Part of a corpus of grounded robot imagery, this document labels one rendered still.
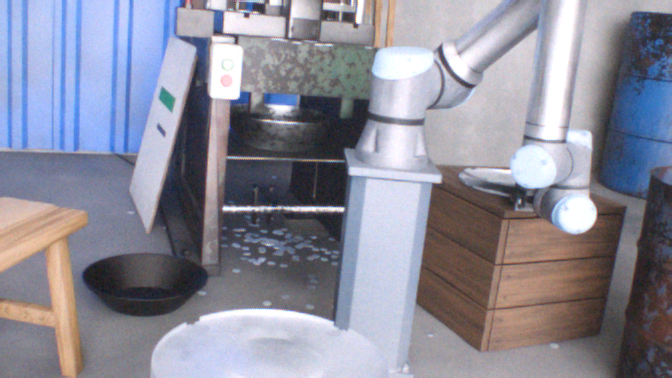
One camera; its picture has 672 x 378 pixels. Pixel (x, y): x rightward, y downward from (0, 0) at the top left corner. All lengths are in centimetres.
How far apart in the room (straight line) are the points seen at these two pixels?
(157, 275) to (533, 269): 94
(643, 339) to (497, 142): 243
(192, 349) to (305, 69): 120
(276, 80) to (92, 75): 145
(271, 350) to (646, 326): 91
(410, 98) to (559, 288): 66
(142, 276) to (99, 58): 154
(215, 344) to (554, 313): 108
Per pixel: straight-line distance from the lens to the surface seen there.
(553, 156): 129
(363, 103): 220
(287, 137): 210
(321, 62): 201
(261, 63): 196
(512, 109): 394
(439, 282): 186
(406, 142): 142
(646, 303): 162
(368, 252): 145
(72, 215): 139
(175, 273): 192
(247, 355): 92
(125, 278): 192
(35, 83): 330
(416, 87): 142
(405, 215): 144
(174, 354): 93
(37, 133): 334
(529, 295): 177
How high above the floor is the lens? 75
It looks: 14 degrees down
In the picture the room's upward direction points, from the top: 6 degrees clockwise
